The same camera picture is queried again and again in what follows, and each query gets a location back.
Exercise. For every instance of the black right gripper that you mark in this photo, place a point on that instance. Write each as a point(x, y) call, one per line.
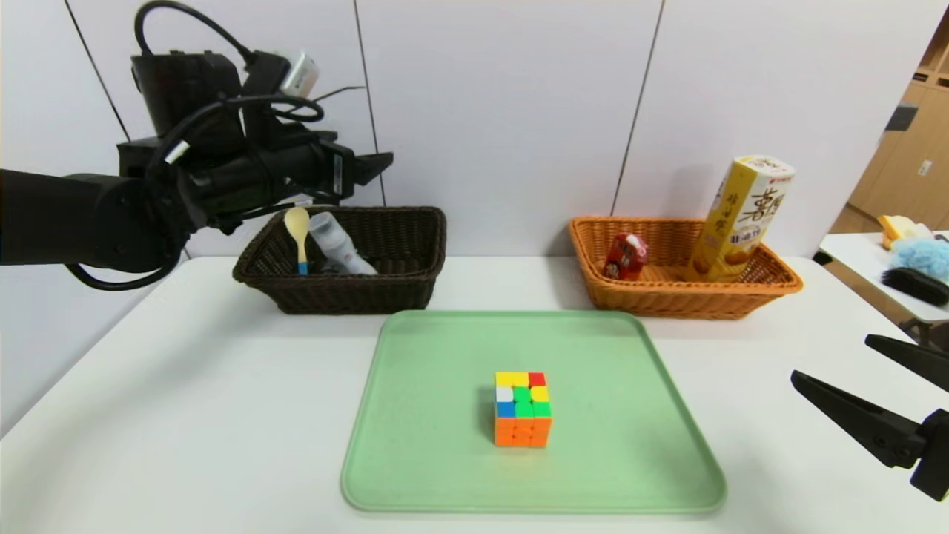
point(936, 452)

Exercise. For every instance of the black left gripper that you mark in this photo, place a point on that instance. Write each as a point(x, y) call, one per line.
point(339, 173)

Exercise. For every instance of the white bottle with grey cap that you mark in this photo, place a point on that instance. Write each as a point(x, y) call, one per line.
point(337, 245)

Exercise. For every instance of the yellow hexagonal biscuit box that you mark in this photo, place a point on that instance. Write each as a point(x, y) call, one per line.
point(734, 230)

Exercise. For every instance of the small red drink carton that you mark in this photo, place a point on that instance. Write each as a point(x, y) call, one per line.
point(625, 256)

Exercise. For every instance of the colourful puzzle cube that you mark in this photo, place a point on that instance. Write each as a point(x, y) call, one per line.
point(523, 423)

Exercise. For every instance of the black and orange left arm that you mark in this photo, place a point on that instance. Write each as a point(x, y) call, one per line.
point(74, 215)

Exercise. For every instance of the dark brown wicker basket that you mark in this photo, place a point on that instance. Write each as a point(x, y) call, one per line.
point(385, 289)

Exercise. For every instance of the orange wicker basket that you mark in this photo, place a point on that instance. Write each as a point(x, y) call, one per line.
point(667, 293)

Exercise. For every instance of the black brush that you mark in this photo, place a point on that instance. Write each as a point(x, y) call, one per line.
point(916, 286)

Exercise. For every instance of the blue fluffy duster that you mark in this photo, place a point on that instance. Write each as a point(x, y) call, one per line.
point(923, 258)

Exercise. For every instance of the white side table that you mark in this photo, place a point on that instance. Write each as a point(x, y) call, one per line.
point(852, 256)

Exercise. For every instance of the yellow sponge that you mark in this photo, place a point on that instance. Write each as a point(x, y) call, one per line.
point(898, 226)

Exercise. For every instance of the wooden cabinet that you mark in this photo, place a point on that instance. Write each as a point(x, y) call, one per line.
point(904, 185)

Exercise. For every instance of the light green plastic tray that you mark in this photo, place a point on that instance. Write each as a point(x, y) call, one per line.
point(593, 460)

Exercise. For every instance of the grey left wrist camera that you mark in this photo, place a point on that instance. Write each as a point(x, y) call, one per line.
point(300, 74)

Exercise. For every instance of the dark grey wall box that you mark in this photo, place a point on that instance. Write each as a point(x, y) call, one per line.
point(898, 119)

